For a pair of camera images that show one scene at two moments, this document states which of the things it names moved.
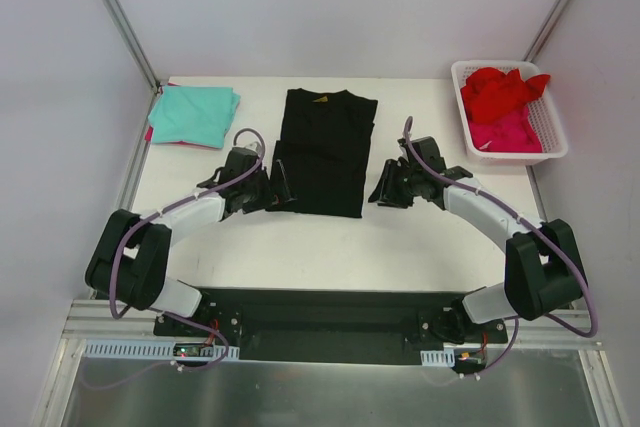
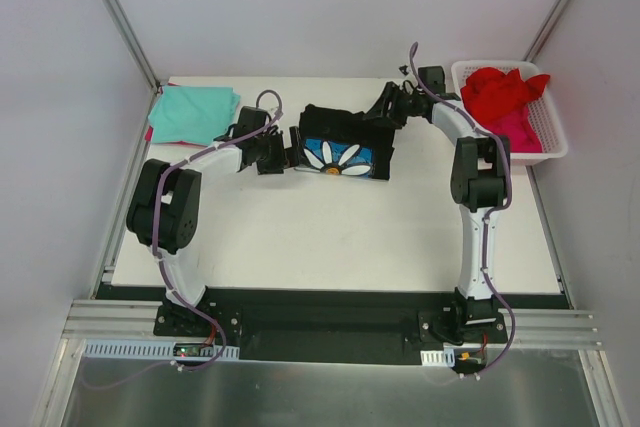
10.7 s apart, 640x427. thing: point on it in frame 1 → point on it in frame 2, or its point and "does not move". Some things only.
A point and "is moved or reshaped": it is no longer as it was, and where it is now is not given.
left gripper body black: x=267 y=189 → x=291 y=147
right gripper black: x=391 y=182 → x=388 y=103
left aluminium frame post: x=115 y=5 does not move
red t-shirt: x=490 y=93 does not move
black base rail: x=332 y=325 does not move
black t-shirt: x=324 y=148 is moved or reshaped
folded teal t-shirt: x=195 y=114 does not move
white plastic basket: x=542 y=113 does not move
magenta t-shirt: x=507 y=133 does not move
